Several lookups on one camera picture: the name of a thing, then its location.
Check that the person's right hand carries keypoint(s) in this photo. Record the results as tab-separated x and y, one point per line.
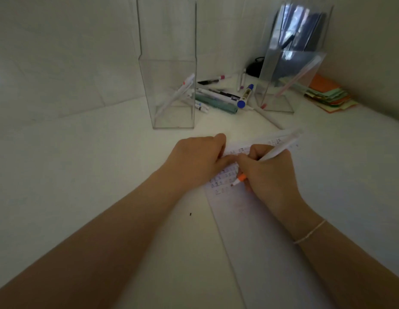
273	183

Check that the person's left hand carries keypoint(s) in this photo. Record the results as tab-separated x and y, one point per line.
196	160

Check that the white pen orange tip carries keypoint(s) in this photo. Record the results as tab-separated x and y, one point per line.
283	144

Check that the pile of assorted pens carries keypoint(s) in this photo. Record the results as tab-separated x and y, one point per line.
215	104

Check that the white paper sheet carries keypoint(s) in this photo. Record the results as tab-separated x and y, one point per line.
270	254

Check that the clear acrylic box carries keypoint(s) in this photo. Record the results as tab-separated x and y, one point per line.
293	28
164	35

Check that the person's left forearm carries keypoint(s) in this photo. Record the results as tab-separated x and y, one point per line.
90	247

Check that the stack of coloured sticky notes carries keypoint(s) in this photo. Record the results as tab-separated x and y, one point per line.
328	90

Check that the black bag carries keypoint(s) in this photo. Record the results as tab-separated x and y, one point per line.
254	69

